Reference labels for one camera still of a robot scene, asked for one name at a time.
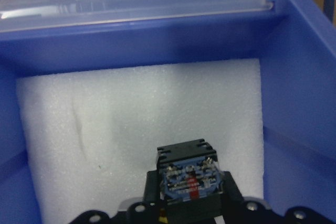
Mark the blue source bin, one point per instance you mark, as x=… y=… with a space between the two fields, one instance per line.
x=293 y=40

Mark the white foam pad source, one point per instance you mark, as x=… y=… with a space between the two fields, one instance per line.
x=92 y=136

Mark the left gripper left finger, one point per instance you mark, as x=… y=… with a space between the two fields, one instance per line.
x=152 y=191

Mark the yellow push button switch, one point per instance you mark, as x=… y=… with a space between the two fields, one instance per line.
x=190 y=181

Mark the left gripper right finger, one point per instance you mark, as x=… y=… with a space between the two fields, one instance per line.
x=231 y=196

